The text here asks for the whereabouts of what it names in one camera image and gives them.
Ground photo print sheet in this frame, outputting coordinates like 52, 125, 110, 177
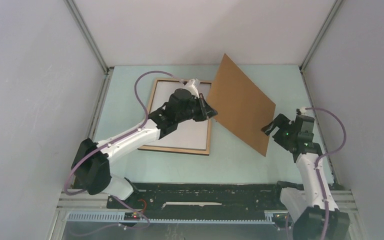
142, 81, 212, 151

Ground brown cardboard backing board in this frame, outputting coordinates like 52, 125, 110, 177
206, 53, 276, 157

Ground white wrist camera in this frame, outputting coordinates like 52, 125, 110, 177
296, 107, 307, 116
183, 78, 200, 98

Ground right corner aluminium post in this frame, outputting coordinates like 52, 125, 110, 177
299, 0, 344, 73

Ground aluminium frame rails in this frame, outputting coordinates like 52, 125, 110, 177
57, 190, 358, 214

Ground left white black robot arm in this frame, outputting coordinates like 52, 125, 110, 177
71, 88, 218, 208

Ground white cable duct strip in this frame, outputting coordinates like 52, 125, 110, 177
66, 211, 275, 224

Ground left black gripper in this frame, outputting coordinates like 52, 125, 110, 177
176, 93, 217, 123

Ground wooden picture frame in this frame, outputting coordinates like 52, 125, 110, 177
138, 78, 213, 156

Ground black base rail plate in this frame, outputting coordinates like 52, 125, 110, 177
125, 181, 304, 221

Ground corner aluminium post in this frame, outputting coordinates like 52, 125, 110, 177
63, 0, 109, 74
299, 0, 344, 73

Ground left corner aluminium post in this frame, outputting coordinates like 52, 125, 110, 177
63, 0, 109, 74

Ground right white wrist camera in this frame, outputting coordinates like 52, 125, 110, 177
296, 107, 307, 116

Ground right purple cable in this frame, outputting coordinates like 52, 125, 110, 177
284, 106, 348, 240

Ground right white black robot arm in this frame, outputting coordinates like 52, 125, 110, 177
261, 114, 350, 240

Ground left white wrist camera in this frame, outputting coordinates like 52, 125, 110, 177
183, 78, 200, 98

